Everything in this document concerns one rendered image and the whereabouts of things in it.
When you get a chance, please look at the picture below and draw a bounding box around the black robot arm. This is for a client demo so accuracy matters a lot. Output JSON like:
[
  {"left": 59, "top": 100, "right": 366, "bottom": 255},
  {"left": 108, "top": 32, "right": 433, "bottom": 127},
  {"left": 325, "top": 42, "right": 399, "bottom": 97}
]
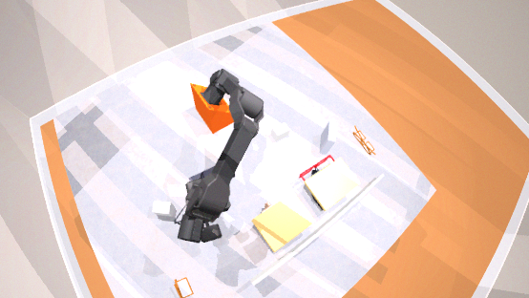
[{"left": 177, "top": 69, "right": 265, "bottom": 243}]

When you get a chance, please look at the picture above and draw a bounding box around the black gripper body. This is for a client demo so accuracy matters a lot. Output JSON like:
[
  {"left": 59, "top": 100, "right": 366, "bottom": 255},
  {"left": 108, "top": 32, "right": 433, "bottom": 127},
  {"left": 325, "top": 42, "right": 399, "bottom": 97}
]
[{"left": 185, "top": 178, "right": 222, "bottom": 243}]

